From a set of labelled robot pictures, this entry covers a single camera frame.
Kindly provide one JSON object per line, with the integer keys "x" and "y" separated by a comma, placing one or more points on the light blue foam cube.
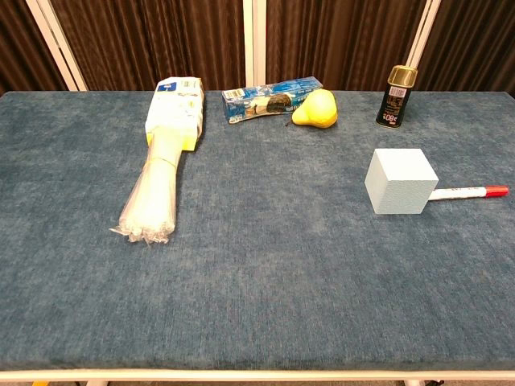
{"x": 402, "y": 177}

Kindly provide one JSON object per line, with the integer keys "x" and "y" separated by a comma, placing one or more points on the red and white marker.
{"x": 462, "y": 192}

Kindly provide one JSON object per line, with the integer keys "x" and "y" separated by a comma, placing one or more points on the blue table cloth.
{"x": 257, "y": 281}

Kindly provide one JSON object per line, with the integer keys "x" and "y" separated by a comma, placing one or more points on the blue cookie package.
{"x": 257, "y": 100}

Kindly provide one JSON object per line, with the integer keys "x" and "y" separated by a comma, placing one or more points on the yellow pear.
{"x": 318, "y": 110}

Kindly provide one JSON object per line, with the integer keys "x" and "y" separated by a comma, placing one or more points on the black can with gold cap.
{"x": 396, "y": 102}

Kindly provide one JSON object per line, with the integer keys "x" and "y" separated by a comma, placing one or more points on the brown pleated curtain panel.
{"x": 475, "y": 40}
{"x": 20, "y": 44}
{"x": 342, "y": 36}
{"x": 153, "y": 36}

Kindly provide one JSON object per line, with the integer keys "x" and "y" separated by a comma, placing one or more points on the white upright frame post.
{"x": 254, "y": 40}

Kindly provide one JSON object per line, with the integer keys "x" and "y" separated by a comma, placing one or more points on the white slanted frame post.
{"x": 60, "y": 48}
{"x": 422, "y": 32}

